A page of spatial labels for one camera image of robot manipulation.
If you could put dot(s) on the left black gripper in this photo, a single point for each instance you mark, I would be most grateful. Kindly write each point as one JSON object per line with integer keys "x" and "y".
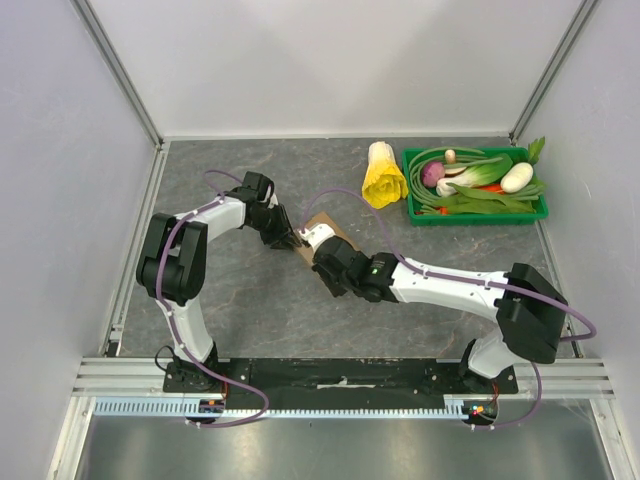
{"x": 282, "y": 229}

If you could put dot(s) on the bok choy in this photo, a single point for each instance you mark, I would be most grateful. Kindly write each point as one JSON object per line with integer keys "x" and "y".
{"x": 476, "y": 174}

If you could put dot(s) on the aluminium frame post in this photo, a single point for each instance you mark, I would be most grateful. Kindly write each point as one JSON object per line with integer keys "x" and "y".
{"x": 100, "y": 37}
{"x": 568, "y": 40}

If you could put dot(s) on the white radish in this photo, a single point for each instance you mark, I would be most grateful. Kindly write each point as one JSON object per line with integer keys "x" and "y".
{"x": 518, "y": 177}

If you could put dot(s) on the left aluminium frame post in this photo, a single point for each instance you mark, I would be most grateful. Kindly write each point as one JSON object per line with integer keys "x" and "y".
{"x": 100, "y": 37}

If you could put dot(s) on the orange carrot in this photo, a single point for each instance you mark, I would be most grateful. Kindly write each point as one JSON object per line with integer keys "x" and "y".
{"x": 426, "y": 203}

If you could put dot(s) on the green plastic tray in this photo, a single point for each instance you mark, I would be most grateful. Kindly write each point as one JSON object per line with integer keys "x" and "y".
{"x": 534, "y": 190}

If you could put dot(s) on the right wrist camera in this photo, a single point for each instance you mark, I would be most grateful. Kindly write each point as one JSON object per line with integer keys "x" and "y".
{"x": 315, "y": 235}

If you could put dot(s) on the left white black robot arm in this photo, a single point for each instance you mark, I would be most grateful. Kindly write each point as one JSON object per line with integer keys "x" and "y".
{"x": 172, "y": 263}

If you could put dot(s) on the brown mushroom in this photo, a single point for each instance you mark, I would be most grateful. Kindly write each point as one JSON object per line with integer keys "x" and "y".
{"x": 450, "y": 156}

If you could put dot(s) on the right aluminium frame post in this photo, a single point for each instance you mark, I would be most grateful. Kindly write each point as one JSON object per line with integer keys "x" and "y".
{"x": 568, "y": 40}

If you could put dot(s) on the purple onion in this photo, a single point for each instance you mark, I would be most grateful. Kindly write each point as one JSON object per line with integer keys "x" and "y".
{"x": 431, "y": 173}

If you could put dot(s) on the grey slotted cable duct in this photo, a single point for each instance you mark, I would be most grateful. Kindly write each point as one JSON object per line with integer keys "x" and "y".
{"x": 447, "y": 408}

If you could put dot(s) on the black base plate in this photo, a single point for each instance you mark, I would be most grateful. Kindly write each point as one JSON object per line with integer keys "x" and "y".
{"x": 436, "y": 376}

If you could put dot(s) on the brown cardboard express box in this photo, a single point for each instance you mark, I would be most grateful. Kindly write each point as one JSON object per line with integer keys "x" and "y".
{"x": 307, "y": 253}

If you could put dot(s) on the celery leaf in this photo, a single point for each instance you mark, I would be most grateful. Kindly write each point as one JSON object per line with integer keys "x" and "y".
{"x": 534, "y": 150}

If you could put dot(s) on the yellow napa cabbage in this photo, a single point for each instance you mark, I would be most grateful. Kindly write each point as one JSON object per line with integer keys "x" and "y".
{"x": 384, "y": 183}

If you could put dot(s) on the green long beans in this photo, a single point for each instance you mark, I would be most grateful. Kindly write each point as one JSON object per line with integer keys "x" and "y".
{"x": 414, "y": 161}

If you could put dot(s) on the front aluminium rail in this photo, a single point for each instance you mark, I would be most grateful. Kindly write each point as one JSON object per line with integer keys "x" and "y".
{"x": 576, "y": 378}

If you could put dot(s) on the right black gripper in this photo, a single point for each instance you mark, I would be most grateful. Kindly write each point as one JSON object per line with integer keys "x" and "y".
{"x": 325, "y": 265}

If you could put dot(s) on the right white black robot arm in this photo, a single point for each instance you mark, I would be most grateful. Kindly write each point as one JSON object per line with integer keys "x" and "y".
{"x": 523, "y": 303}

